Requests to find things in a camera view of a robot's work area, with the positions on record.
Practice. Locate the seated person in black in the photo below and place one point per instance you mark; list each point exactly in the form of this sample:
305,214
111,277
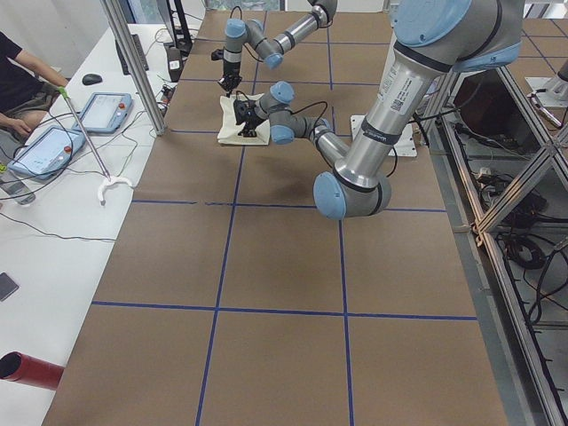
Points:
29,87

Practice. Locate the aluminium frame post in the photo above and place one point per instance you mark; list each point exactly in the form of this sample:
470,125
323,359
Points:
120,29

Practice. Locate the blue teach pendant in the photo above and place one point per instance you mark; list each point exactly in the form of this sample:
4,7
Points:
49,154
105,112

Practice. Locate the black monitor on stand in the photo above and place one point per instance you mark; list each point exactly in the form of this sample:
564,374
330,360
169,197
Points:
173,17

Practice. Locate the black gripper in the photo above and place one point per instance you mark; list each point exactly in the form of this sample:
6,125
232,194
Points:
231,70
249,130

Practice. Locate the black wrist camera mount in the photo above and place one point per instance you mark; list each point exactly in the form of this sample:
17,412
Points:
217,54
241,111

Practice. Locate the cream long-sleeve cat shirt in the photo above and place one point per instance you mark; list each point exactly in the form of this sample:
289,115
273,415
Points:
232,134

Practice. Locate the white-headed grabber stick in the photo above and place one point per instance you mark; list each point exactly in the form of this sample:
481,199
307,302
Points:
108,179

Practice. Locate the black computer mouse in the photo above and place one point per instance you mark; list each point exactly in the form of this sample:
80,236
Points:
90,79

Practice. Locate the near blue teach pendant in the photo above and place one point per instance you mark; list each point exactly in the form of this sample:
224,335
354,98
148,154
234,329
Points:
49,154

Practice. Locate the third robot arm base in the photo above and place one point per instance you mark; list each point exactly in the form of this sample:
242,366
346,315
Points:
549,92

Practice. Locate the red fire extinguisher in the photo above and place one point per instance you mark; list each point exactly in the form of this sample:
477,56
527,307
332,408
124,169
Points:
17,367

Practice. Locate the black smartphone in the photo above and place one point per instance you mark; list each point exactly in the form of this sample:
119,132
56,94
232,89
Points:
7,286

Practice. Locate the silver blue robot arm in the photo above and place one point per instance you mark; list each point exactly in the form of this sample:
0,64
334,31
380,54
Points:
270,50
431,38

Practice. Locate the far blue teach pendant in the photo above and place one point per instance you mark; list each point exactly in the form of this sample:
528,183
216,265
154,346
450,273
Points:
105,112

